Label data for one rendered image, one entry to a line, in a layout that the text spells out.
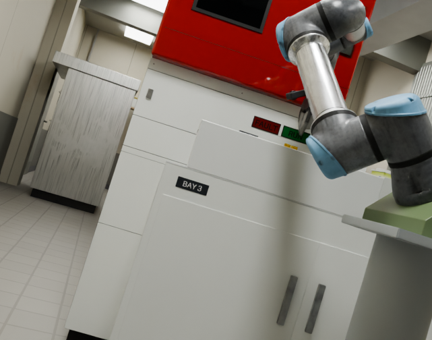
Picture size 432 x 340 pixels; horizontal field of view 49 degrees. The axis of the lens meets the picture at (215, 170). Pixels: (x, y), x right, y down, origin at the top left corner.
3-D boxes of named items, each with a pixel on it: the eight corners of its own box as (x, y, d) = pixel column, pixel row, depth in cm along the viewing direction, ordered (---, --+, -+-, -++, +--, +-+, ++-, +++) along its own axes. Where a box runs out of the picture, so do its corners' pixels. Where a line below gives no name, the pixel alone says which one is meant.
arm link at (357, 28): (357, -24, 124) (364, 11, 170) (317, -4, 128) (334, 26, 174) (374, 16, 124) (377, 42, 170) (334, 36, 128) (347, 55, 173)
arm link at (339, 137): (376, 144, 101) (316, -8, 132) (310, 169, 106) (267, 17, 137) (389, 170, 109) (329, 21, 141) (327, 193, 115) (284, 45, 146)
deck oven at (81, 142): (26, 183, 729) (63, 69, 736) (98, 204, 755) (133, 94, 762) (9, 190, 590) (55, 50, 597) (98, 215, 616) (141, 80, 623)
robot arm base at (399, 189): (478, 177, 102) (461, 135, 101) (420, 210, 100) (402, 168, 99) (435, 172, 117) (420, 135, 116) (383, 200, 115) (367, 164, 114)
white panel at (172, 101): (121, 150, 194) (151, 58, 196) (307, 209, 201) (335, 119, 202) (120, 150, 191) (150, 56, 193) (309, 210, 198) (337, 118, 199)
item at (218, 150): (185, 167, 141) (199, 122, 141) (357, 222, 145) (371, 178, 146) (186, 166, 132) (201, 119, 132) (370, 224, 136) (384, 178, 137)
